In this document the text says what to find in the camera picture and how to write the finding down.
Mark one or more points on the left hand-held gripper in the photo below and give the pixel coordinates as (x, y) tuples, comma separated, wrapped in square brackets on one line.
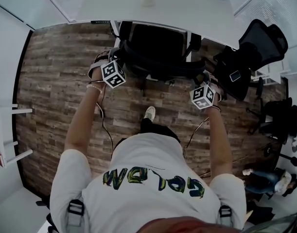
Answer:
[(113, 74)]

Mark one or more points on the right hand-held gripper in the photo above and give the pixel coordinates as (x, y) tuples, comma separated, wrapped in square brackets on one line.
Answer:
[(203, 97)]

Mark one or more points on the person's right forearm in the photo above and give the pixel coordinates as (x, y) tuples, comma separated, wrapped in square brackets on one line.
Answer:
[(218, 142)]

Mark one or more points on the person's left forearm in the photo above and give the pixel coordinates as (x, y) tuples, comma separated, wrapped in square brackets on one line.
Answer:
[(85, 120)]

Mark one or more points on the black wristband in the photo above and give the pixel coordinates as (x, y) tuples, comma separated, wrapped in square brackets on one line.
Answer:
[(216, 108)]

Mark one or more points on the smartphone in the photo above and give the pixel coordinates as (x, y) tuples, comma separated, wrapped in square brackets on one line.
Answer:
[(235, 76)]

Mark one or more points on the person's right white shoe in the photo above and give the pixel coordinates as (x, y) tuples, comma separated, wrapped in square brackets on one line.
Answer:
[(150, 113)]

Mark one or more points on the black power strip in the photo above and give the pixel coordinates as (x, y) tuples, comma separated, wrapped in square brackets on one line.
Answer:
[(99, 22)]

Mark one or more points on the person's black trousers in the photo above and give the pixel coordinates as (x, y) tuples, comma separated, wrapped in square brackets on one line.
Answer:
[(158, 130)]

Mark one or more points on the black mesh headrest chair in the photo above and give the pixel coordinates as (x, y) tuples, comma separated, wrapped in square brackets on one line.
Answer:
[(260, 42)]

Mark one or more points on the black swivel office chair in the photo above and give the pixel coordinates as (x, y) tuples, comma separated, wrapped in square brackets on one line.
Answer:
[(279, 120)]

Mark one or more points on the white desk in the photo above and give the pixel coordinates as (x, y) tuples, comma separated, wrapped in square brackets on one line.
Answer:
[(175, 6)]

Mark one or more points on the black tripod stand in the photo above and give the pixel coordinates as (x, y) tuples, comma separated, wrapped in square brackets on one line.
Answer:
[(284, 156)]

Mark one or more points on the person's white printed t-shirt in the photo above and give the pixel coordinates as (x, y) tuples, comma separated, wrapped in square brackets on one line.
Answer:
[(143, 195)]

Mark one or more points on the small white side table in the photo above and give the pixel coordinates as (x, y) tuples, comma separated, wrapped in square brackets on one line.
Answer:
[(2, 120)]

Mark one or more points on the black bag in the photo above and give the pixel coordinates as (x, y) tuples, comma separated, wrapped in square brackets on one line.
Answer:
[(260, 212)]

